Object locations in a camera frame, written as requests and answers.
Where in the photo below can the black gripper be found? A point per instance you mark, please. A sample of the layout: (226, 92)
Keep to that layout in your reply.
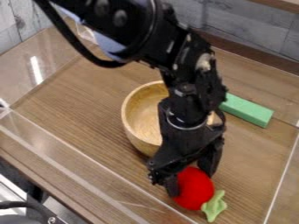
(188, 142)

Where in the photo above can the red plush strawberry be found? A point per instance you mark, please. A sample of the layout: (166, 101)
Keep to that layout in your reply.
(198, 194)

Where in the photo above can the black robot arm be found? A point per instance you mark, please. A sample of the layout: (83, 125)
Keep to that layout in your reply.
(114, 32)

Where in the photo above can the wooden bowl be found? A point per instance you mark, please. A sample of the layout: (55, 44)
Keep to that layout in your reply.
(140, 118)

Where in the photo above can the green rectangular block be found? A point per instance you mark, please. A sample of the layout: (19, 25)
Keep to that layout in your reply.
(247, 110)

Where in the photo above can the clear acrylic tray walls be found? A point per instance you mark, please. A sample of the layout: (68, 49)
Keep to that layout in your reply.
(63, 138)

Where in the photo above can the clear acrylic corner bracket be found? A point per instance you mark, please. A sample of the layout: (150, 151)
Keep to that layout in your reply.
(86, 33)

